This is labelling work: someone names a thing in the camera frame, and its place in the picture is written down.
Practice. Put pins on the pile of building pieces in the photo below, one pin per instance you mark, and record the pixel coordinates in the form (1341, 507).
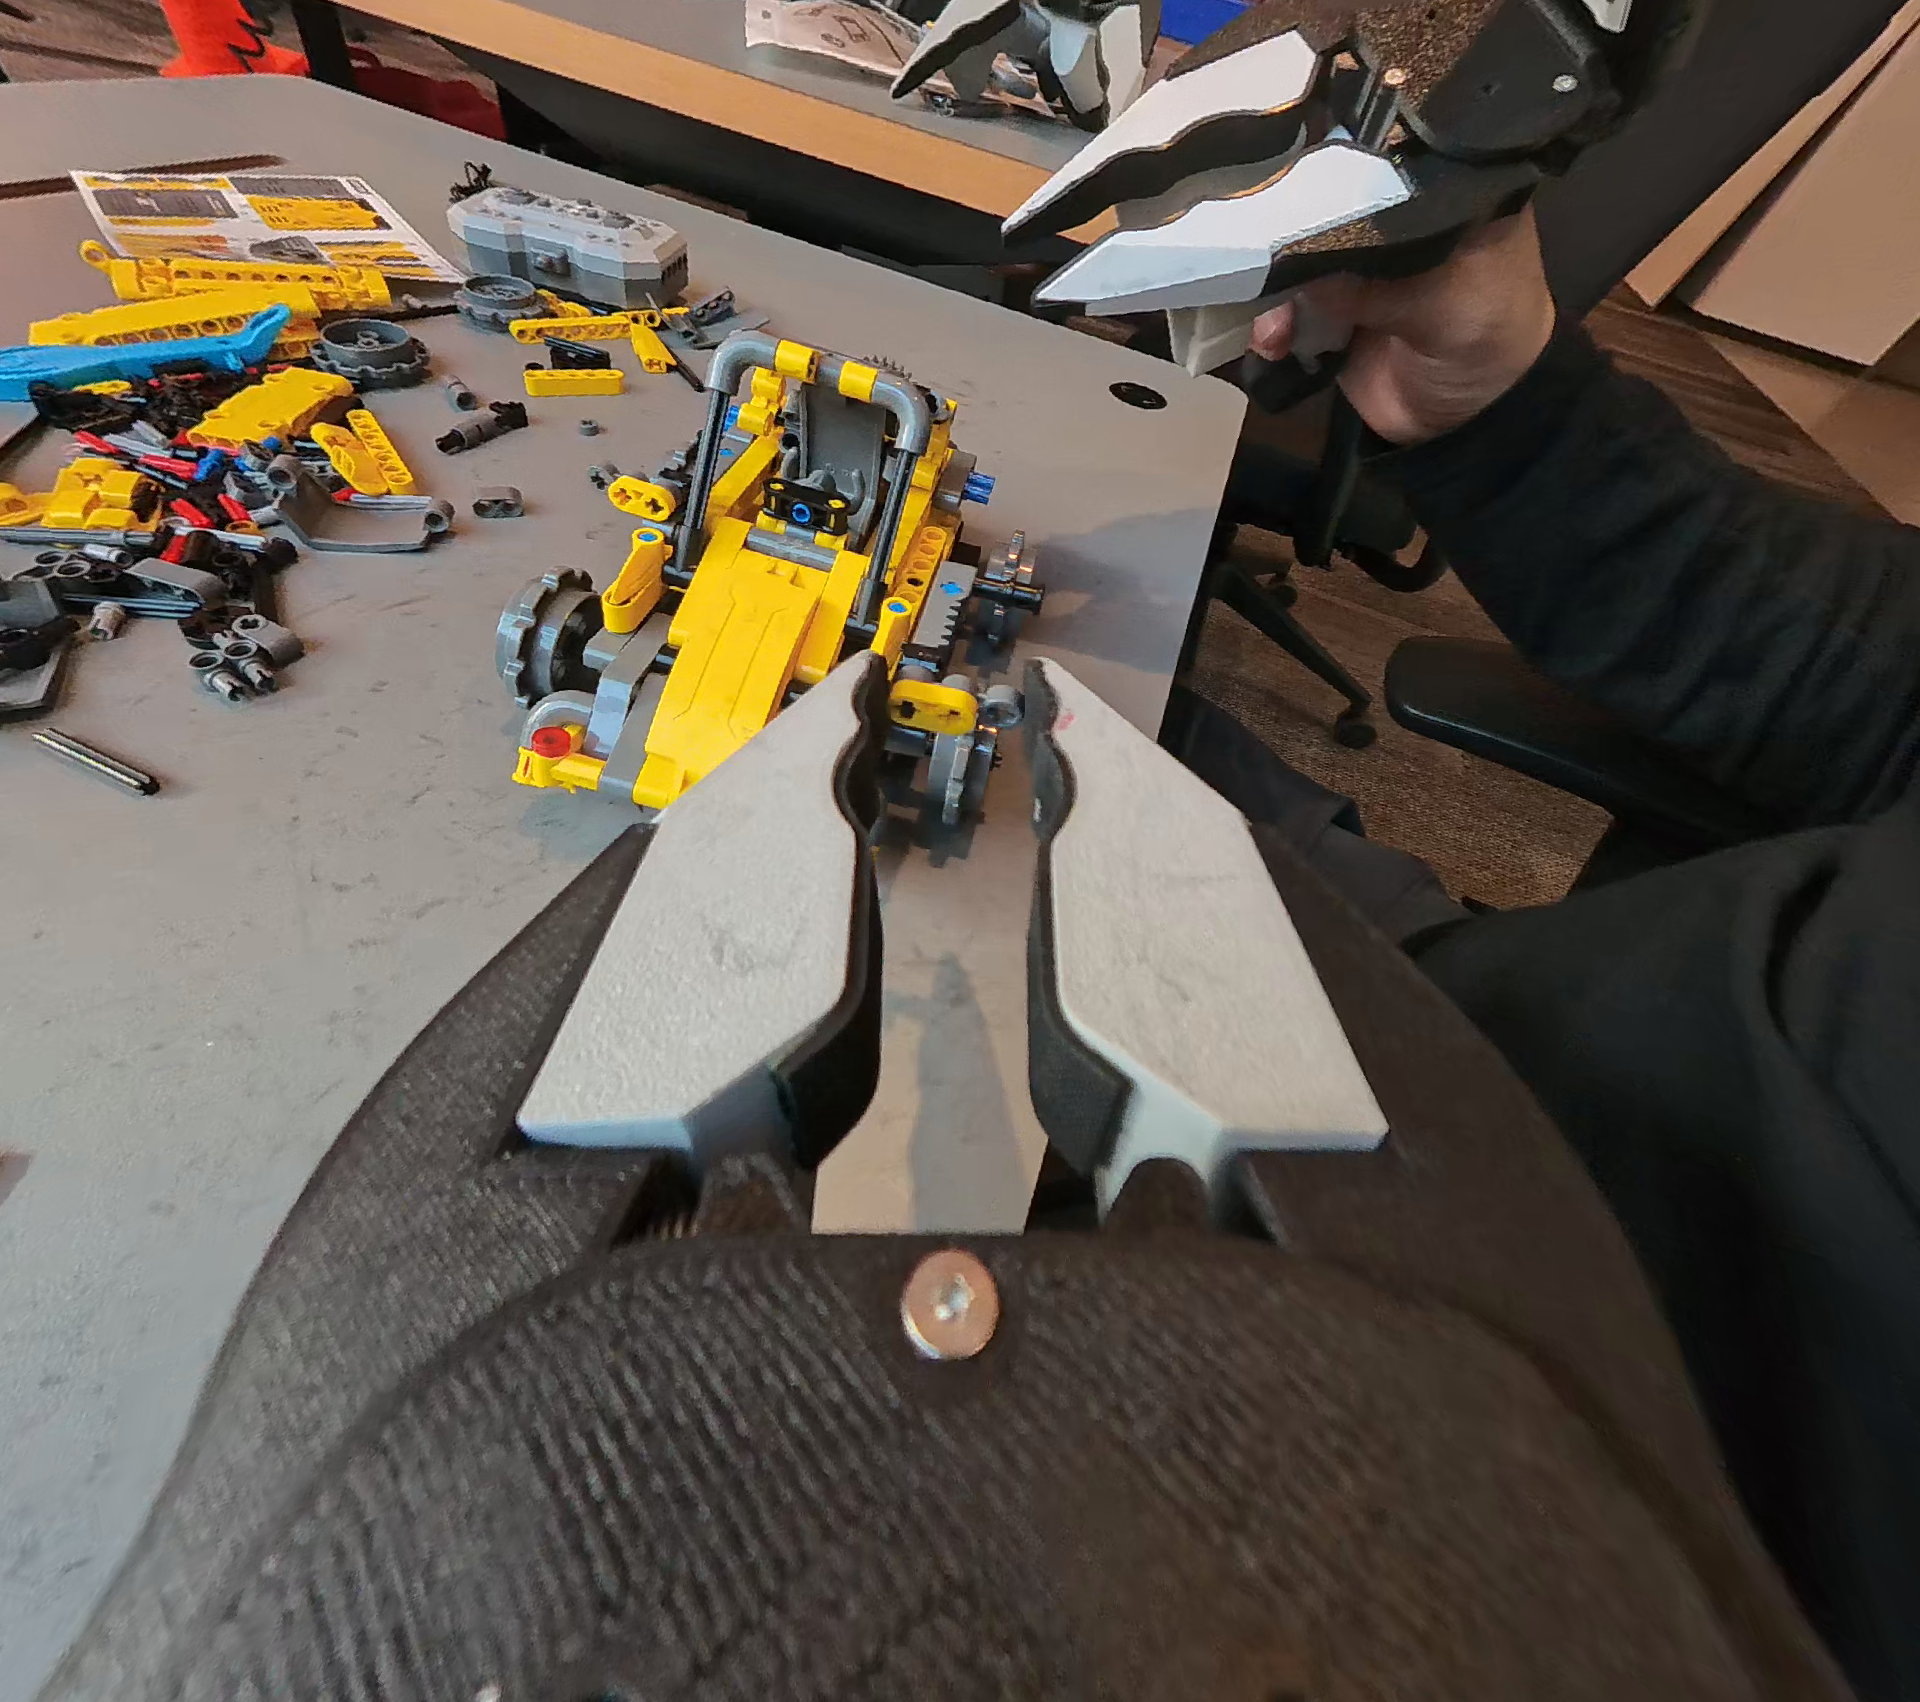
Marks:
(226, 456)

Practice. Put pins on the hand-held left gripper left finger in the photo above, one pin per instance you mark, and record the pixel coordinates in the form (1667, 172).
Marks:
(704, 967)

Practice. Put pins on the grey battery box piece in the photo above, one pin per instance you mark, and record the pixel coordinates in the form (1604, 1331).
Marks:
(571, 241)

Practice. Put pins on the black office chair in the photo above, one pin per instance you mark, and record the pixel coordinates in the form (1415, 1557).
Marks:
(1469, 698)

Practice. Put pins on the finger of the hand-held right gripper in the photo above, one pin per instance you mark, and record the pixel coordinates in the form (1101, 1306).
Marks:
(1216, 247)
(1185, 122)

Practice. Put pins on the blue curved panel piece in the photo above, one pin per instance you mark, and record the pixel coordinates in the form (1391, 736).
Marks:
(134, 354)

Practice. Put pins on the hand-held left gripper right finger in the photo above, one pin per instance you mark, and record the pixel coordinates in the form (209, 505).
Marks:
(1198, 981)

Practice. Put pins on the small black connector assembly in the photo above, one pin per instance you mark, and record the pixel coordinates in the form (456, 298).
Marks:
(1002, 709)

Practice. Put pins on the person's right forearm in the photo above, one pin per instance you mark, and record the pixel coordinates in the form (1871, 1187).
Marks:
(1681, 593)

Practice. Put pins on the grey desk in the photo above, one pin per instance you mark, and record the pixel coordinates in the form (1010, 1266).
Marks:
(300, 981)

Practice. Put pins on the blue storage bin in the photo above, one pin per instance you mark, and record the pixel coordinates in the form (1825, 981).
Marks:
(1209, 3)

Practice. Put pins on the parts list leaflet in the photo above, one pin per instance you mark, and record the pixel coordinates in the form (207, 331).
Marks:
(254, 210)

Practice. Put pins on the yellow toy vehicle model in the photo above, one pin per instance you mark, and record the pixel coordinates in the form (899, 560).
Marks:
(751, 623)

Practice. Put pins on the wood-edged table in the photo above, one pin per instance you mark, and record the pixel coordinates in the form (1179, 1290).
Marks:
(630, 36)

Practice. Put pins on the grey gear rack piece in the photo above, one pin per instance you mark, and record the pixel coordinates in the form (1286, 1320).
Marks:
(943, 630)

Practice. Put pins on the person's black clothing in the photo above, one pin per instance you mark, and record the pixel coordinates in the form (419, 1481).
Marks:
(1723, 1132)

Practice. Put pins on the black axle rod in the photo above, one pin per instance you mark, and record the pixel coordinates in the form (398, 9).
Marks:
(94, 760)

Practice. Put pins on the small yellow two-hole beam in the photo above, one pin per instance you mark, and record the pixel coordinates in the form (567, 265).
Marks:
(933, 705)

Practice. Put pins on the white paper sheet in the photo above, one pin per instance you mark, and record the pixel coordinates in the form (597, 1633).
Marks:
(831, 29)

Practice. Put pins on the person's right hand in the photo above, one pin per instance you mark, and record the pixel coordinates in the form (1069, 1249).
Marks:
(1441, 337)

